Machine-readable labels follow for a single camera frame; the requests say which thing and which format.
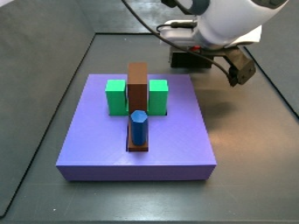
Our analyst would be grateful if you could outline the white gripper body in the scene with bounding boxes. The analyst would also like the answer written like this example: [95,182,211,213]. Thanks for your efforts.
[160,20,262,51]

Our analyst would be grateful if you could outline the blue hexagonal peg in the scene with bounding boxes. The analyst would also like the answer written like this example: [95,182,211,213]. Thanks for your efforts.
[129,110,148,145]

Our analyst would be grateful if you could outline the black cable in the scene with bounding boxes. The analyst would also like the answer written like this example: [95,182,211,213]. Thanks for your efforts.
[120,0,235,80]

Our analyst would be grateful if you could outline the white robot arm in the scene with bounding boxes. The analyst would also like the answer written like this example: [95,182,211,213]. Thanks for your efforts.
[160,0,288,50]

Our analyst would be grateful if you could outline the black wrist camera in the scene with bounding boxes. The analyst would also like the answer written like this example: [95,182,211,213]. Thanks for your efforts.
[201,45,258,88]

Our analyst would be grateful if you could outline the green block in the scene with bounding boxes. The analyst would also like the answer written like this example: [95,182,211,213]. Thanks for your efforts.
[148,80,168,116]
[105,80,127,116]

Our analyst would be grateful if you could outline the red peg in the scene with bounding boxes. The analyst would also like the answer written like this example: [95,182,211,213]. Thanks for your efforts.
[191,45,201,51]

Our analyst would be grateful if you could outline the black slotted holder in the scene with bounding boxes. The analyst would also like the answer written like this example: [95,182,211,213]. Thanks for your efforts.
[169,47,211,68]

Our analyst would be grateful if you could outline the left green block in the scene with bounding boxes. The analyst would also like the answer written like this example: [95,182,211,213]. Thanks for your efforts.
[105,80,127,116]

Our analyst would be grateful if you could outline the purple base board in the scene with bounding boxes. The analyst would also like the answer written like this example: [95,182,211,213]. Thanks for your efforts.
[56,74,216,181]

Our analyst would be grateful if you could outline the right green block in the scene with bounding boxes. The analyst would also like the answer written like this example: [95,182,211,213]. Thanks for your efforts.
[148,80,168,116]

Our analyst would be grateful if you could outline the brown L-shaped block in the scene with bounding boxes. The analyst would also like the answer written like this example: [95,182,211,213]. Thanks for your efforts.
[127,62,148,152]

